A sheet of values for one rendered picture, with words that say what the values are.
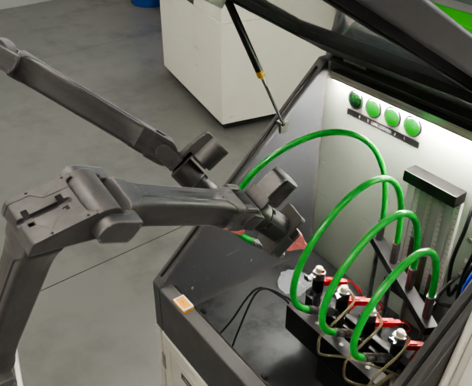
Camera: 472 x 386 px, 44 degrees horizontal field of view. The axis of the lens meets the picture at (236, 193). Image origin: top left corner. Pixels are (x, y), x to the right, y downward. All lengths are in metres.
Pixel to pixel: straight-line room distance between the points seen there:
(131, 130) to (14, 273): 0.53
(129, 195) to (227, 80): 3.39
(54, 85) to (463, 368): 0.95
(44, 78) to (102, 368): 1.65
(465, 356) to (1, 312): 0.80
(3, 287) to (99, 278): 2.25
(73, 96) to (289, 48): 3.18
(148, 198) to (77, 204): 0.12
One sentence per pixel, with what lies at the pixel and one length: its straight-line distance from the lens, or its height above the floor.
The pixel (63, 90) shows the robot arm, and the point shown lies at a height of 1.51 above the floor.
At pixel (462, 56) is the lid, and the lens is 0.68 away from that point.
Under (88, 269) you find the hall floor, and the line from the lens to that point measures 3.12.
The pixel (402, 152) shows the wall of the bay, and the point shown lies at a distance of 1.45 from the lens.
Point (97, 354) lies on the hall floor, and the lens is 2.70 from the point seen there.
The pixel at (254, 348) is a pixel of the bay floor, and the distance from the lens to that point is 1.55.
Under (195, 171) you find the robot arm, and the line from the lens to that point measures 1.25.
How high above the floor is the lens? 1.99
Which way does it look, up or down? 33 degrees down
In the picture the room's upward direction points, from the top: straight up
